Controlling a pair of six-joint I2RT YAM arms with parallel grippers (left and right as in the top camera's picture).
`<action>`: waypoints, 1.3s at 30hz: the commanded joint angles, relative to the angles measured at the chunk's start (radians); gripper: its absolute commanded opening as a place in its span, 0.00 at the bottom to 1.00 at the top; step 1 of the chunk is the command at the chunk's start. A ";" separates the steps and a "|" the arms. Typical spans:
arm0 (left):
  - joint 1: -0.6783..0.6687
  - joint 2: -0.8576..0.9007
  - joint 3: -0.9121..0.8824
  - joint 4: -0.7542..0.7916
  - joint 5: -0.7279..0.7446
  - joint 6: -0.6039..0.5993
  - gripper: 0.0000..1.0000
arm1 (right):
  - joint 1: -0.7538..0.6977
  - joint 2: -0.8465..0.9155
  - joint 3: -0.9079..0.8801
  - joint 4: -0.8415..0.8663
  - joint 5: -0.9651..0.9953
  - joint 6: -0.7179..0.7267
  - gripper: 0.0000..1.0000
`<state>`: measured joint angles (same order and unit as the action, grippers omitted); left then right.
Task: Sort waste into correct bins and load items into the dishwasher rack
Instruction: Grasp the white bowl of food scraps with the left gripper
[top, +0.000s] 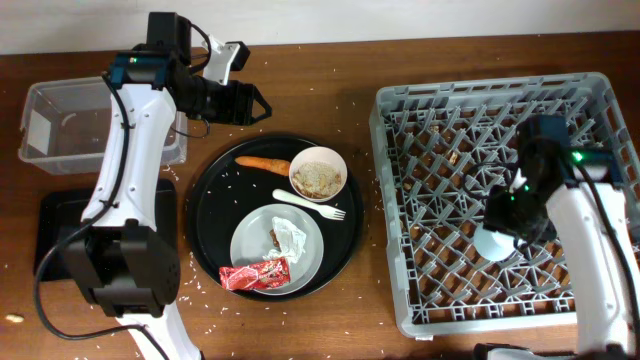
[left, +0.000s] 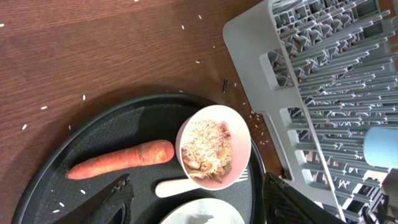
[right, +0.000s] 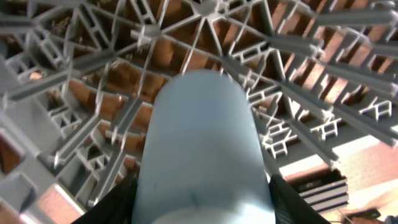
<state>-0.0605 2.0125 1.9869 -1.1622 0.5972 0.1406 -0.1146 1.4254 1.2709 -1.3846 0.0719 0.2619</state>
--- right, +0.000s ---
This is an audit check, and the grey dishwasher rack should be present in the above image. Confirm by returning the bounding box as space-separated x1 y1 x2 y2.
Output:
1 0 397 223

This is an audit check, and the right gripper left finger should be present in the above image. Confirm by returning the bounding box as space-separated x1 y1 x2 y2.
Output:
72 177 137 224

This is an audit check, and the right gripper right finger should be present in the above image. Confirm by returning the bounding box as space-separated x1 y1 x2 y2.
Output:
269 174 330 224

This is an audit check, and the light blue plastic cup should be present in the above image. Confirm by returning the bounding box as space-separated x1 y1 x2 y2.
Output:
132 70 275 223

